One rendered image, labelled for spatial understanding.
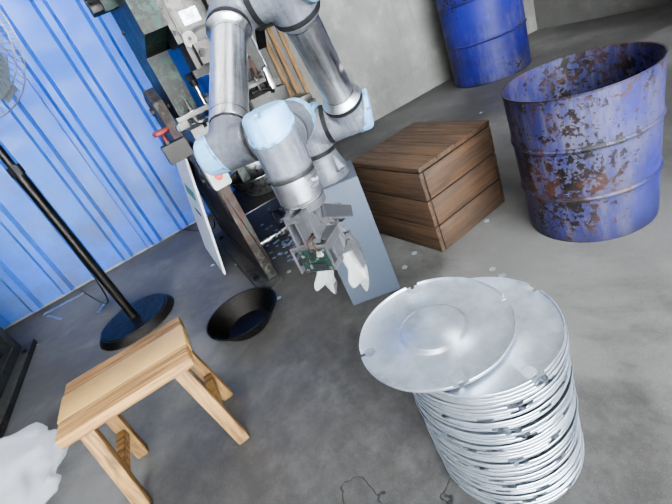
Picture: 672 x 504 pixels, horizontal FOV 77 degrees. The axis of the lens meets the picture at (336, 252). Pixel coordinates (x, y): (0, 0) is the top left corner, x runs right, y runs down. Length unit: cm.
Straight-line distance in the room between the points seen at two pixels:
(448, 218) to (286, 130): 106
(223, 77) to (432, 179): 86
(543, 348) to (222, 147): 63
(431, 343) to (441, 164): 88
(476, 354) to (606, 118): 81
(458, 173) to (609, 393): 86
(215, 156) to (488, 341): 57
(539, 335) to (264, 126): 55
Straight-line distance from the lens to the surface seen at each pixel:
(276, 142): 63
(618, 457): 104
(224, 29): 98
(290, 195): 66
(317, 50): 111
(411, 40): 391
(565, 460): 94
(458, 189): 162
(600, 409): 110
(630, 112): 138
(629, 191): 148
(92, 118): 308
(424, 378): 74
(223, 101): 84
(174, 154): 171
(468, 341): 78
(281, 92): 193
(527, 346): 76
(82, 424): 120
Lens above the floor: 89
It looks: 28 degrees down
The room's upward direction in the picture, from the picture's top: 25 degrees counter-clockwise
